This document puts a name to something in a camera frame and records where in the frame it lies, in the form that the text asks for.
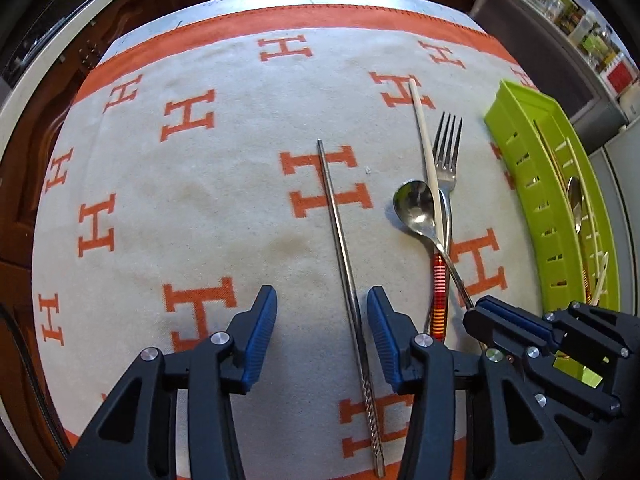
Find metal fork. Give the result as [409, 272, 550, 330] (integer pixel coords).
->
[423, 112, 464, 334]

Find orange and white printed blanket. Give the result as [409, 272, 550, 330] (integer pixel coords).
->
[30, 4, 551, 480]

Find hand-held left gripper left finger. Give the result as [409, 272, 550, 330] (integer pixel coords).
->
[60, 285, 278, 480]

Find large metal spoon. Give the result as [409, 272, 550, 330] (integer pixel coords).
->
[566, 176, 587, 235]

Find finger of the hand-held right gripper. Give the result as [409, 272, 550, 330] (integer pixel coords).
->
[477, 296, 631, 361]
[462, 307, 621, 416]

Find white spoon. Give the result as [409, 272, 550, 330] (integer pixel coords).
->
[593, 251, 610, 307]

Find black cable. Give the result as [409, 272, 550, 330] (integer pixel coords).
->
[0, 304, 70, 462]

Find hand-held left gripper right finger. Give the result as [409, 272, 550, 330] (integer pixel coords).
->
[366, 286, 583, 480]

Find medium metal spoon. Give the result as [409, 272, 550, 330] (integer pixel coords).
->
[393, 179, 476, 311]

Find metal chopstick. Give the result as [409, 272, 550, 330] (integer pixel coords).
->
[317, 139, 386, 479]

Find green plastic utensil tray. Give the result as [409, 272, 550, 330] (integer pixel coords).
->
[482, 79, 623, 391]

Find red box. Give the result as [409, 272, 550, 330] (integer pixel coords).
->
[605, 62, 637, 94]

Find white kitchen countertop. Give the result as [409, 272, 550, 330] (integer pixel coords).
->
[0, 0, 481, 126]

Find brown wooden chopsticks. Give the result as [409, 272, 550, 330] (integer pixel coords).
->
[533, 119, 571, 191]

